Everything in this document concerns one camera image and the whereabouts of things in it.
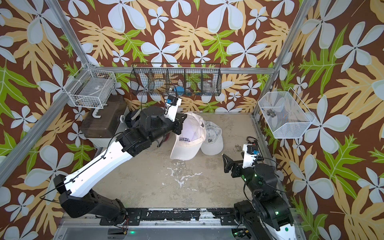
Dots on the white wire wall basket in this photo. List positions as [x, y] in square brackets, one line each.
[91, 87]

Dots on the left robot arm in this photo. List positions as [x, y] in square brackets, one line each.
[77, 197]

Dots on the white box with brown lid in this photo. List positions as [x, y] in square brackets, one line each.
[101, 125]

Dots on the black parallel charging board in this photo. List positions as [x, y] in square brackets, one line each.
[253, 149]

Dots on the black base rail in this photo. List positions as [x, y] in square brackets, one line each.
[182, 217]

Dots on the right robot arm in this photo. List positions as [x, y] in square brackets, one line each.
[265, 214]

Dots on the white New York baseball cap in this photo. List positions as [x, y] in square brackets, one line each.
[213, 144]

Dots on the black baseball cap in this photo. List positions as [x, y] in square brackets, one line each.
[132, 118]

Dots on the black wire wall basket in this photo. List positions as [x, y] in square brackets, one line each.
[195, 79]

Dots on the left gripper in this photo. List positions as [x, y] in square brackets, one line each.
[177, 119]

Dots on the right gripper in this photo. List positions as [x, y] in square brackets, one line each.
[240, 165]

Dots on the red baseball cap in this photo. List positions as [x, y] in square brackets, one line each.
[165, 138]

